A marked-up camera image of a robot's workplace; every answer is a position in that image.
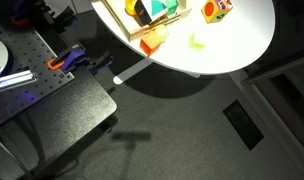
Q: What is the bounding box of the aluminium extrusion rail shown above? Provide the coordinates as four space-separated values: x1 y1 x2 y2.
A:
0 68 38 93

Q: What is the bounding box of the yellow ball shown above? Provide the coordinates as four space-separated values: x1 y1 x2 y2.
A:
153 24 170 43

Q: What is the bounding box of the black perforated breadboard plate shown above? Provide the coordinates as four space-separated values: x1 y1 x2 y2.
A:
0 15 76 130

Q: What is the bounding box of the yellow ring toy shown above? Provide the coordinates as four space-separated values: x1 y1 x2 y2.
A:
124 0 140 17

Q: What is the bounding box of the black table plate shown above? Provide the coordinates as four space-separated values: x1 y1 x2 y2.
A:
0 68 118 178

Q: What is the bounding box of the orange block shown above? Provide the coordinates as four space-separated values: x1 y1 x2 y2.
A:
139 30 163 58

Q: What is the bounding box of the purple clamp orange handle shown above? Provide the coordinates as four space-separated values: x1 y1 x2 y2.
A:
47 46 88 73
10 0 50 28

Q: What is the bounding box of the black white cube teal triangle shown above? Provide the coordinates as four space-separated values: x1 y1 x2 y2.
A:
134 0 170 27

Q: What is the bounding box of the orange multicoloured shape sorter cube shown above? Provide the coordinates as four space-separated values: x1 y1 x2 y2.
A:
200 0 234 25

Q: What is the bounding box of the green block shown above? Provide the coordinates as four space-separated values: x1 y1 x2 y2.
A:
165 0 181 16

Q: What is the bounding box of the white table foot bar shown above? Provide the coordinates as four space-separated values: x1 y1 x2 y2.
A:
112 57 155 85

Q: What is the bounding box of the black floor hatch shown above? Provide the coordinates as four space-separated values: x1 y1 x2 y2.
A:
222 99 265 152

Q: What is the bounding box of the dark purple clamp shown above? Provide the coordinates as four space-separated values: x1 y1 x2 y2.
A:
87 50 115 76

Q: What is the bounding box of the black clamp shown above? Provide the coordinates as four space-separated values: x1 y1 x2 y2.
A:
53 5 79 32

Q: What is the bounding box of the light green triangular piece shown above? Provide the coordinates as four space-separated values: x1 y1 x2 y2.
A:
187 31 206 52

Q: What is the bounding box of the gray metal table leg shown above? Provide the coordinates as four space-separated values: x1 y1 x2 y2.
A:
0 133 34 180

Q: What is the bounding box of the wooden tray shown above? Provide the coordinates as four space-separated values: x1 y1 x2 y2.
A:
101 0 193 43

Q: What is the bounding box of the dark cabinet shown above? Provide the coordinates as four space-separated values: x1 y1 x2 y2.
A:
241 46 304 158

